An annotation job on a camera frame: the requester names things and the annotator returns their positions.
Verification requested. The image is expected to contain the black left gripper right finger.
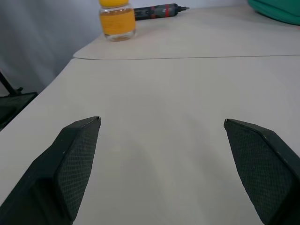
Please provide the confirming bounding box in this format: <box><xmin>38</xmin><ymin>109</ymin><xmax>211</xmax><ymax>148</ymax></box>
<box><xmin>224</xmin><ymin>118</ymin><xmax>300</xmax><ymax>225</ymax></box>

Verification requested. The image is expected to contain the green container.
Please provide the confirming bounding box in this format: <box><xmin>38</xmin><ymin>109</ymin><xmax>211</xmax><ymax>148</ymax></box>
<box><xmin>247</xmin><ymin>0</ymin><xmax>300</xmax><ymax>26</ymax></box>

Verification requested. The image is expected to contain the glass jar with yellow label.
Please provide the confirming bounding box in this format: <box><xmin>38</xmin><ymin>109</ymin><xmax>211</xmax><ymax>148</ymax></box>
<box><xmin>98</xmin><ymin>0</ymin><xmax>137</xmax><ymax>42</ymax></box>

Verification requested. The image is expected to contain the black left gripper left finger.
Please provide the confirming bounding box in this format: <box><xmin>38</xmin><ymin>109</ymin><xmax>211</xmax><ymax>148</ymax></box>
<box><xmin>0</xmin><ymin>116</ymin><xmax>102</xmax><ymax>225</ymax></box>

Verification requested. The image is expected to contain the black and red electric screwdriver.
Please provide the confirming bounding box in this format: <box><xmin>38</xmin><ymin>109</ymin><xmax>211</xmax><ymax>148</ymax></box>
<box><xmin>134</xmin><ymin>3</ymin><xmax>189</xmax><ymax>21</ymax></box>

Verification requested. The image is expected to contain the black stand base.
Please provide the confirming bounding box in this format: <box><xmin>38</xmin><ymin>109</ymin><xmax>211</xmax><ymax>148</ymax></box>
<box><xmin>0</xmin><ymin>70</ymin><xmax>38</xmax><ymax>132</ymax></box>

